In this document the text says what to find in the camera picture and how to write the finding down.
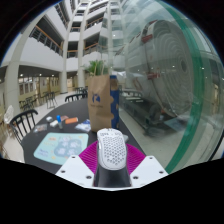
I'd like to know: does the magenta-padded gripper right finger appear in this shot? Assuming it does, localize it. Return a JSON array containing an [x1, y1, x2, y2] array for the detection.
[[124, 143, 169, 188]]

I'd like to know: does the white lattice chair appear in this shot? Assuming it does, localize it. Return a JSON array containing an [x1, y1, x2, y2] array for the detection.
[[2, 104, 15, 126]]

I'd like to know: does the blue white plastic packet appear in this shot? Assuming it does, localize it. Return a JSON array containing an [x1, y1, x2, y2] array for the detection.
[[74, 119, 92, 133]]

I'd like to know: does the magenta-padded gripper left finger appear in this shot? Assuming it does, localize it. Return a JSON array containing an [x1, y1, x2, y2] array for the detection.
[[55, 141, 101, 188]]

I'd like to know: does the green potted plant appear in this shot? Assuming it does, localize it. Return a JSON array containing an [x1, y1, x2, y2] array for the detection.
[[83, 59, 110, 77]]

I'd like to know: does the group of dark chairs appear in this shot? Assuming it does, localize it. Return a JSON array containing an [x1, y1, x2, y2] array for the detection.
[[18, 91, 59, 111]]

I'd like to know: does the small blue-capped bottle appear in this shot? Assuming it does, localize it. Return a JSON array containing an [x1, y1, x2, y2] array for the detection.
[[56, 114, 64, 130]]

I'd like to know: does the light green printed mouse pad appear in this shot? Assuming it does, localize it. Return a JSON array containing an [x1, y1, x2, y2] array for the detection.
[[33, 132, 90, 166]]

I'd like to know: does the orange flat packet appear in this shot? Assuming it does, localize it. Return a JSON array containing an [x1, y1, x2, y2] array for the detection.
[[64, 116, 79, 125]]

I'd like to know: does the brown paper bag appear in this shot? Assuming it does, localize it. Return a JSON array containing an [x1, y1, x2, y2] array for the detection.
[[87, 74, 121, 133]]

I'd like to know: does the white perforated computer mouse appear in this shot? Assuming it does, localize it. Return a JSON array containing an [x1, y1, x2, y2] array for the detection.
[[93, 127, 132, 188]]

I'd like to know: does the black slatted chair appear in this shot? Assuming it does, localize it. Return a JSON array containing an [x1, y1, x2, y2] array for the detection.
[[8, 108, 39, 144], [64, 92, 88, 103]]

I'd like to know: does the clear plastic packet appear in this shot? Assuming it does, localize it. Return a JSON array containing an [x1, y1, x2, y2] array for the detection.
[[33, 123, 48, 133]]

